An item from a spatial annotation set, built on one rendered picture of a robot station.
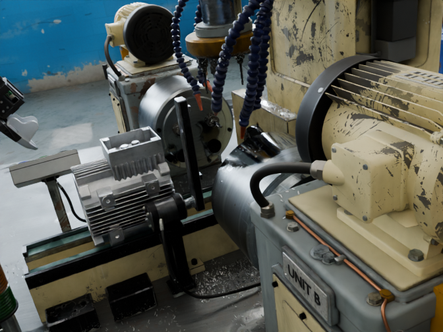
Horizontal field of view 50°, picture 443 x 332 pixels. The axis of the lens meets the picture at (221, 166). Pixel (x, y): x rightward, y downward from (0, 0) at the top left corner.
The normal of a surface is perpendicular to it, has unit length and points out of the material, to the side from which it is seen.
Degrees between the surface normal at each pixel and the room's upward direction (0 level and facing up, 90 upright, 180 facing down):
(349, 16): 90
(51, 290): 90
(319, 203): 0
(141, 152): 90
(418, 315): 90
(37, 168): 59
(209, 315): 0
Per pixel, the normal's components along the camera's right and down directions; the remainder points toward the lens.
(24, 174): 0.28, -0.16
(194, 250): 0.40, 0.36
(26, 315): -0.13, -0.89
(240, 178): -0.75, -0.40
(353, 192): -0.91, 0.28
